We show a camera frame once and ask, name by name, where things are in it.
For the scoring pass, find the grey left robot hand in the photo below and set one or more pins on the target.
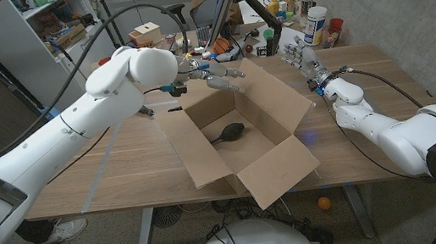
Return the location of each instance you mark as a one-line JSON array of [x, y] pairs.
[[215, 71]]

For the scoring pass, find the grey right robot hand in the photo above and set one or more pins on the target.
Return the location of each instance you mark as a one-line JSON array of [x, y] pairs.
[[308, 64]]

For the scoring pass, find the black rubber air blower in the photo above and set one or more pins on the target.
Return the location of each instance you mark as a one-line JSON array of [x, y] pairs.
[[232, 131]]

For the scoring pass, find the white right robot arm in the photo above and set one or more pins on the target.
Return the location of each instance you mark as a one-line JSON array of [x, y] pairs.
[[409, 142]]

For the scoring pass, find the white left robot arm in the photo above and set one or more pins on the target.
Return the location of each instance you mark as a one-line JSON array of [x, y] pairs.
[[73, 125]]

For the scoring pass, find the small orange basketball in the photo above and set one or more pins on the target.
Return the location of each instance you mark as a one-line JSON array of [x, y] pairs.
[[221, 45]]

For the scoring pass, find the black keyboard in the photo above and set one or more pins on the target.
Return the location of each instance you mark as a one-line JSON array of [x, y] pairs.
[[204, 36]]

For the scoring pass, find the white canister blue label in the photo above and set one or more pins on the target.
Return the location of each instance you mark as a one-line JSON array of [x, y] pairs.
[[314, 27]]

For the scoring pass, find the white paper sheet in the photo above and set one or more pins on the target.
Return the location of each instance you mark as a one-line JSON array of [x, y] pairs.
[[287, 32]]

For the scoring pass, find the small black printed box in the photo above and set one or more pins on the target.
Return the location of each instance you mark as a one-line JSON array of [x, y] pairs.
[[262, 51]]

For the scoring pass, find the green ball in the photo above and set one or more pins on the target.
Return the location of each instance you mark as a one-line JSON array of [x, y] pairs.
[[268, 33]]

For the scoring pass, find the dark jar black lid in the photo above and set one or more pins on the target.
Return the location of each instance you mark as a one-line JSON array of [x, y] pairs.
[[307, 11]]

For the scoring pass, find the small black marker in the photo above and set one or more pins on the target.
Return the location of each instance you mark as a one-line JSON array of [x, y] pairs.
[[175, 109]]

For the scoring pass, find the grey office chair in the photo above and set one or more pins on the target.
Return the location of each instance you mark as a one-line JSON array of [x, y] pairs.
[[207, 12]]

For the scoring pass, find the black computer monitor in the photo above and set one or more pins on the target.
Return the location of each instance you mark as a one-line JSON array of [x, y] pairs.
[[223, 6]]

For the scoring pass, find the yellow bottle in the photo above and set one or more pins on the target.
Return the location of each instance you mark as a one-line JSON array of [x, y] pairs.
[[273, 7]]

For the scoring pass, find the small light wooden box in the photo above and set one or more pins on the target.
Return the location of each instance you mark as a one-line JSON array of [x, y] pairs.
[[146, 36]]

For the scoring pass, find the white shelf cabinet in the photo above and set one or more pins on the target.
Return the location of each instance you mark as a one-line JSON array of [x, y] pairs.
[[15, 78]]

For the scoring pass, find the short grey tape strip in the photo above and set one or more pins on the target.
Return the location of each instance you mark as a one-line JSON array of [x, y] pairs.
[[381, 109]]

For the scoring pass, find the flat brown cardboard box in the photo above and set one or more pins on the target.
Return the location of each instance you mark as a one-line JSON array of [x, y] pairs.
[[69, 38]]

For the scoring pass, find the open brown cardboard box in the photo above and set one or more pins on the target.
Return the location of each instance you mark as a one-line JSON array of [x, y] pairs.
[[258, 163]]

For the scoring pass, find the red bowl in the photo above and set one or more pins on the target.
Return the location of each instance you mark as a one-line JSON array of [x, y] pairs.
[[104, 61]]

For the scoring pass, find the small orange ball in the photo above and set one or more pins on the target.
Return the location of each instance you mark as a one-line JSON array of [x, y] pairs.
[[324, 203]]

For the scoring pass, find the grey table leg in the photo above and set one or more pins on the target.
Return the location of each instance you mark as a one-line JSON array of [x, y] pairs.
[[359, 213], [145, 235]]

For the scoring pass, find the long grey tape strip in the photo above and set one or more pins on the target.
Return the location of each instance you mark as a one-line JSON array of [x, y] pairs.
[[97, 177]]

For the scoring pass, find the white sneaker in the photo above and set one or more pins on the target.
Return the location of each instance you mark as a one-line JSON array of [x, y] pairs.
[[62, 233]]

